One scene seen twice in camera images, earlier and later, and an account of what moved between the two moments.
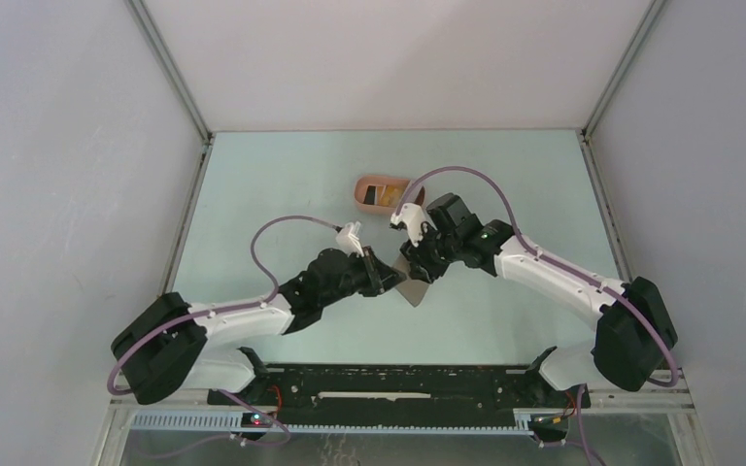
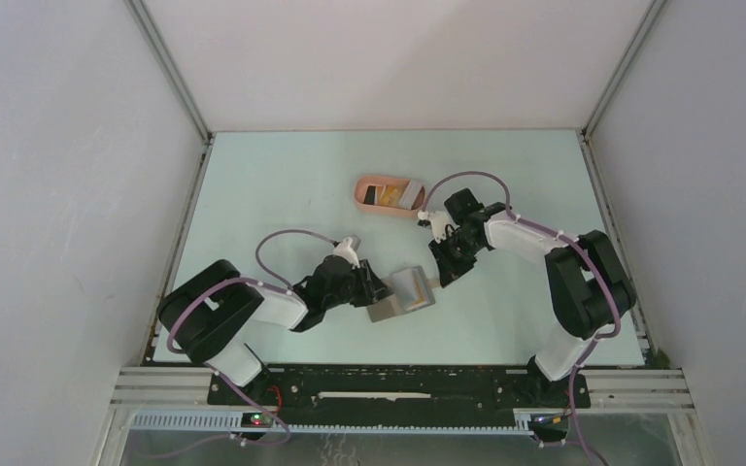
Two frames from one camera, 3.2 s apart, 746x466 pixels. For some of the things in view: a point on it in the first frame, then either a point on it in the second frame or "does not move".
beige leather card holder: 415,290 → 389,308
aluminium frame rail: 643,391 does not move
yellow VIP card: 389,195 does not move
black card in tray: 369,197 does not move
